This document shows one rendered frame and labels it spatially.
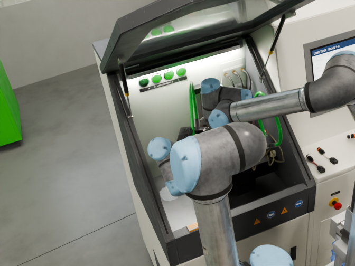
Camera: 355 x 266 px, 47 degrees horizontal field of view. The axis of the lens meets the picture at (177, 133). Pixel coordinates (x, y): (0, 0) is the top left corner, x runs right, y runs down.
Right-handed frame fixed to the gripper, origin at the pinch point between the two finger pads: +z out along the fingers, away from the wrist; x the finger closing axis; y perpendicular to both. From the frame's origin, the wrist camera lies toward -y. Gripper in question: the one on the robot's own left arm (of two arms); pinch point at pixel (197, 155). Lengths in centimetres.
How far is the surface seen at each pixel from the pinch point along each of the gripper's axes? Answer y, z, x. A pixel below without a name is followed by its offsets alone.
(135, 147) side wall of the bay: -5.9, -4.5, -25.4
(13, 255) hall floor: 41, 77, -176
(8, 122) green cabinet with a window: -78, 127, -240
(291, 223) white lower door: 28, 44, 26
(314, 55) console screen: -44, 31, 46
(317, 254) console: 44, 73, 33
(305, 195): 17, 37, 35
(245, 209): 21.5, 19.8, 12.1
